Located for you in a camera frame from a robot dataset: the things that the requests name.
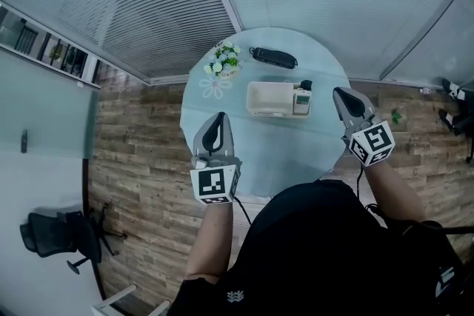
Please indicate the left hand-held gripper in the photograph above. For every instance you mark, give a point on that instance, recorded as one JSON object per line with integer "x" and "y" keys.
{"x": 215, "y": 181}

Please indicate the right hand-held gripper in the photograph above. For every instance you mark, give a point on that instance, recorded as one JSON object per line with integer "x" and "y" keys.
{"x": 372, "y": 144}

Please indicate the white remote with red button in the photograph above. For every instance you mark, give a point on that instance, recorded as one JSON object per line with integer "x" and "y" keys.
{"x": 302, "y": 101}

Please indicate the black remote control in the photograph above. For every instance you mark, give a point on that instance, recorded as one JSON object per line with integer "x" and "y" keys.
{"x": 306, "y": 84}

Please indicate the cream plastic organizer box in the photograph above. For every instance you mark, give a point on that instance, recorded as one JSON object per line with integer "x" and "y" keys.
{"x": 268, "y": 98}

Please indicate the person's left forearm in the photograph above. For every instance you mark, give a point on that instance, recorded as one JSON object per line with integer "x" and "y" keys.
{"x": 211, "y": 244}

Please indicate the person's right forearm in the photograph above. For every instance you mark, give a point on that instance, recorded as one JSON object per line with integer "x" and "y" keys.
{"x": 394, "y": 192}

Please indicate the green leaf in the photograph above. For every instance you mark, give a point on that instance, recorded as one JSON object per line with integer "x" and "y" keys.
{"x": 397, "y": 116}

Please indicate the light blue tablecloth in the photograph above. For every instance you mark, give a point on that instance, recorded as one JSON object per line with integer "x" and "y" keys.
{"x": 281, "y": 151}

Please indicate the small white floor object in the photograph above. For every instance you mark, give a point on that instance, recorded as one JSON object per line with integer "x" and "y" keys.
{"x": 425, "y": 89}

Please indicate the artificial flowers in pot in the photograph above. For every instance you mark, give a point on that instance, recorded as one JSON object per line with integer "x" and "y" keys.
{"x": 224, "y": 61}

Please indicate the person's black shirt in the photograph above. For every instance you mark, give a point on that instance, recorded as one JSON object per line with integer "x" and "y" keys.
{"x": 314, "y": 259}

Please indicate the grey window blind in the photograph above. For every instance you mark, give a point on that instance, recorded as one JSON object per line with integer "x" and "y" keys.
{"x": 129, "y": 3}

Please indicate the frosted glass door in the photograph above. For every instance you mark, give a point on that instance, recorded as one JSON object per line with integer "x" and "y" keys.
{"x": 48, "y": 111}

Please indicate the black office chair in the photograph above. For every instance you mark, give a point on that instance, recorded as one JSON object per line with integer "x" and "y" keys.
{"x": 55, "y": 237}

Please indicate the white bookshelf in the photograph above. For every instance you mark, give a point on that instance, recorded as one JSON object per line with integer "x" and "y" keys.
{"x": 52, "y": 48}

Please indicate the white stool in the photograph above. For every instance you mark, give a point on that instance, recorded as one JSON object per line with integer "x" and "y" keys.
{"x": 118, "y": 301}

